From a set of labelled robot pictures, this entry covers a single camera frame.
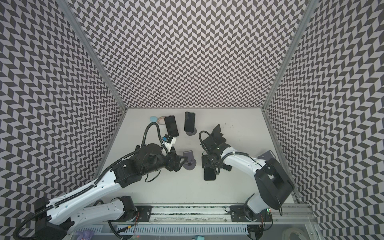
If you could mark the grey round stand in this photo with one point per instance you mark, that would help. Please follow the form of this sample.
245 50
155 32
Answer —
191 163
267 156
192 133

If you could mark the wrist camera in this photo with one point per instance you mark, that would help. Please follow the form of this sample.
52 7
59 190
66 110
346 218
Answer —
211 144
168 142

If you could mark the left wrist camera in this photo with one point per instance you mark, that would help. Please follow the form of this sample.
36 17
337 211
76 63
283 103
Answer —
168 142

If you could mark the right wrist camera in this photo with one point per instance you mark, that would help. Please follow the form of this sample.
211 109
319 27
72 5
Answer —
211 144

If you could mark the black square phone stand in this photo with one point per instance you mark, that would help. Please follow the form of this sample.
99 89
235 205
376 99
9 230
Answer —
216 130

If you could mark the grey round stand back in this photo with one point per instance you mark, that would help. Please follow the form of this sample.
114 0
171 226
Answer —
192 133

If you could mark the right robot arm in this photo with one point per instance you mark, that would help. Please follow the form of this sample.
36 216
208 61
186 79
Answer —
273 183

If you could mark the light blue round disc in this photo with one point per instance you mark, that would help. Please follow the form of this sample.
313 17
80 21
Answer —
153 119

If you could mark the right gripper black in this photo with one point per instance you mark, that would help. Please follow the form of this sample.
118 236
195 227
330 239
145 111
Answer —
208 162

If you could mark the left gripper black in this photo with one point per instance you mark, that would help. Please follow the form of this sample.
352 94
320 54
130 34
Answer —
177 166

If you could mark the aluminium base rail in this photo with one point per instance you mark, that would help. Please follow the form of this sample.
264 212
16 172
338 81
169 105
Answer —
191 214

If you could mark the black phone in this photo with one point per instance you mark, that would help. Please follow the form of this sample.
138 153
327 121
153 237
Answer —
226 167
171 125
209 174
189 121

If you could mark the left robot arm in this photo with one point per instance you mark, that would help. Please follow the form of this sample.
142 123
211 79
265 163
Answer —
57 217

